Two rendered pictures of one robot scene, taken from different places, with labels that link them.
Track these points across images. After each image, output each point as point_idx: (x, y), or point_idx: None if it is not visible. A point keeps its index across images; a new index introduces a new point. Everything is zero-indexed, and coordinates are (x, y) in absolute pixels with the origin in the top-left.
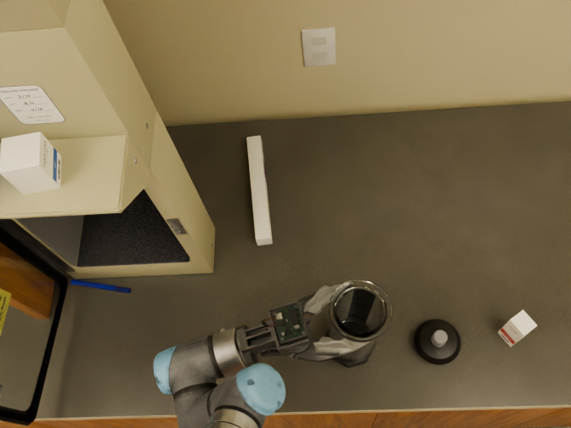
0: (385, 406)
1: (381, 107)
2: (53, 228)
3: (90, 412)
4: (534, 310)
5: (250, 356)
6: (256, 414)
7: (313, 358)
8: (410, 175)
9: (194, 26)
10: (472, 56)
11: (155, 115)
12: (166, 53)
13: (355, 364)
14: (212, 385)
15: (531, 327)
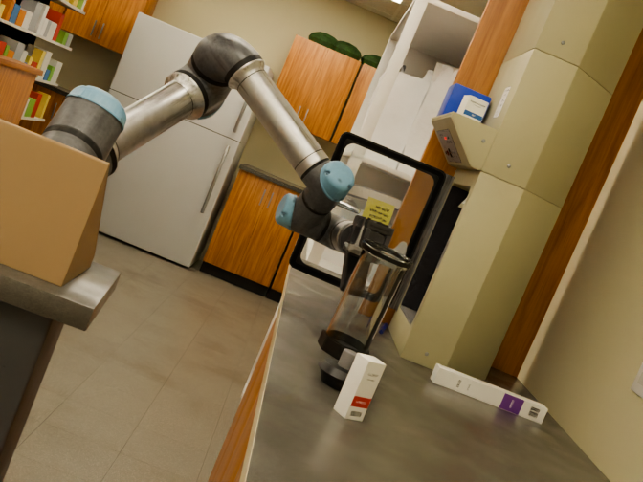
0: (277, 345)
1: None
2: (431, 269)
3: (288, 292)
4: (378, 438)
5: (349, 225)
6: (323, 164)
7: (345, 242)
8: (538, 465)
9: (622, 306)
10: None
11: (520, 187)
12: (597, 327)
13: (321, 339)
14: (328, 221)
15: (366, 358)
